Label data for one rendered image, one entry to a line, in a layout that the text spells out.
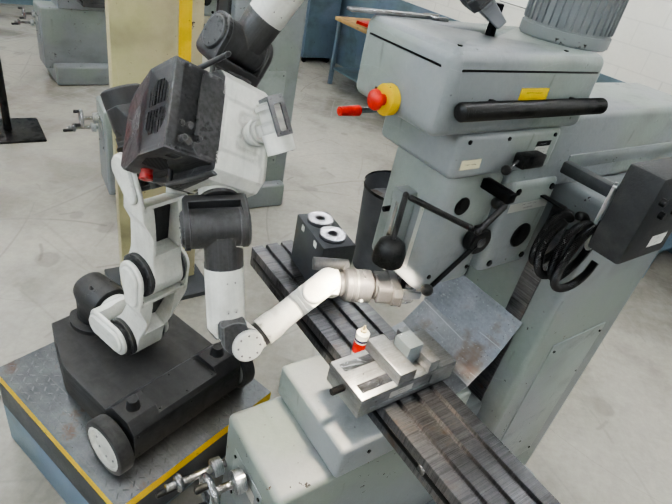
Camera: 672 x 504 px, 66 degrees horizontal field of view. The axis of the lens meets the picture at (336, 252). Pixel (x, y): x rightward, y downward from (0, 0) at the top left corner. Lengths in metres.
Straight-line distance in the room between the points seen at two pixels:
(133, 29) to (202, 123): 1.49
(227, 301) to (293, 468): 0.56
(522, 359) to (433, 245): 0.64
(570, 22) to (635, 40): 4.47
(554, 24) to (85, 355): 1.78
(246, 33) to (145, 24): 1.37
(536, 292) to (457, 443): 0.49
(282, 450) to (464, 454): 0.50
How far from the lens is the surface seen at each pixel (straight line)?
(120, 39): 2.63
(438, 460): 1.42
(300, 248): 1.83
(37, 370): 2.33
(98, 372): 2.04
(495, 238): 1.34
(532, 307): 1.65
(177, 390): 1.93
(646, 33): 5.72
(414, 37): 1.02
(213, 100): 1.21
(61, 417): 2.16
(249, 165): 1.23
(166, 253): 1.64
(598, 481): 3.03
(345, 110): 1.12
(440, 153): 1.10
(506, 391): 1.82
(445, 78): 0.96
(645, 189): 1.23
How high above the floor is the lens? 2.04
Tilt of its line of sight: 33 degrees down
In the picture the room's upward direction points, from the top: 12 degrees clockwise
